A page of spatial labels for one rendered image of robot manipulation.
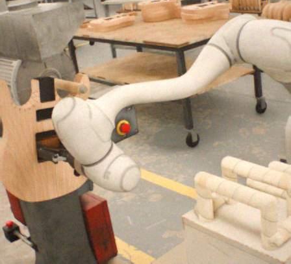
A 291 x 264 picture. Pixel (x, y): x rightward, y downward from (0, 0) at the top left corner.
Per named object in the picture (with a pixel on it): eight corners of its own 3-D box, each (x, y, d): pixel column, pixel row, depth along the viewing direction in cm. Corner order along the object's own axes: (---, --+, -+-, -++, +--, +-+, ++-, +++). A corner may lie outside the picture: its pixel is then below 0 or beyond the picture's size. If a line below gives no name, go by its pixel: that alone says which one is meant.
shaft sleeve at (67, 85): (49, 86, 167) (50, 77, 167) (56, 87, 169) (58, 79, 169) (76, 93, 154) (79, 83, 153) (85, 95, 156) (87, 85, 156)
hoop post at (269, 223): (258, 246, 89) (256, 205, 86) (268, 239, 91) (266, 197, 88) (271, 252, 87) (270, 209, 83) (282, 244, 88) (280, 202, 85)
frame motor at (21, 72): (-16, 110, 197) (-32, 50, 188) (38, 90, 212) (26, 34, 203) (28, 128, 167) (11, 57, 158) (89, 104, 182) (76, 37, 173)
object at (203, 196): (195, 218, 102) (190, 180, 98) (206, 212, 103) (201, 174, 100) (206, 224, 99) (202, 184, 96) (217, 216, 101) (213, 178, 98)
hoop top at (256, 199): (191, 187, 99) (190, 173, 98) (202, 180, 101) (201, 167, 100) (270, 217, 84) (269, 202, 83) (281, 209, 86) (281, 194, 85)
